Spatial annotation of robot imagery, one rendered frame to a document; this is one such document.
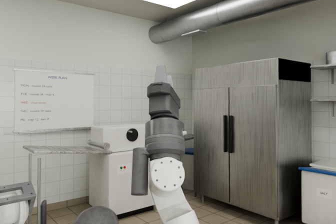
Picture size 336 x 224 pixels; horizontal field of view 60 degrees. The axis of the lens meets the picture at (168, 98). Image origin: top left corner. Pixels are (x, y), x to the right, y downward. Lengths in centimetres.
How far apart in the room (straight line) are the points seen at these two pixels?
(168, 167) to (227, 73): 358
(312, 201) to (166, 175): 335
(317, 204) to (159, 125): 332
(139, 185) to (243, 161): 337
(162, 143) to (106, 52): 428
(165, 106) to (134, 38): 453
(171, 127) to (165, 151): 5
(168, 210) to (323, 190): 320
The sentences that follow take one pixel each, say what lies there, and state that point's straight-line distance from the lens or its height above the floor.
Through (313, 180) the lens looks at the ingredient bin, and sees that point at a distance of 379.
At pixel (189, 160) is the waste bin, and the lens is 519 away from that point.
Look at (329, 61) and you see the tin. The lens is 411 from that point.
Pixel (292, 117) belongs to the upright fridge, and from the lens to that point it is 392.
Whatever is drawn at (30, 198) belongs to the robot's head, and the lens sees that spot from 60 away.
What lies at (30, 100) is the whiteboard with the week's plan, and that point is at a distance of 437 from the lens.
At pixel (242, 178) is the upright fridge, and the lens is 399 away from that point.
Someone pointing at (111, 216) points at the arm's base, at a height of 125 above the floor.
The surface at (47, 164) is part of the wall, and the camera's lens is 452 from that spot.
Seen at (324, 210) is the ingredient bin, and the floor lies 33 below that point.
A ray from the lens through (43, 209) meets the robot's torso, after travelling 78.
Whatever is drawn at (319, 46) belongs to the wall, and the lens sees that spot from 445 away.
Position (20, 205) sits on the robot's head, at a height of 133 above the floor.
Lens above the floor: 151
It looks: 1 degrees up
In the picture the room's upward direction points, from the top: straight up
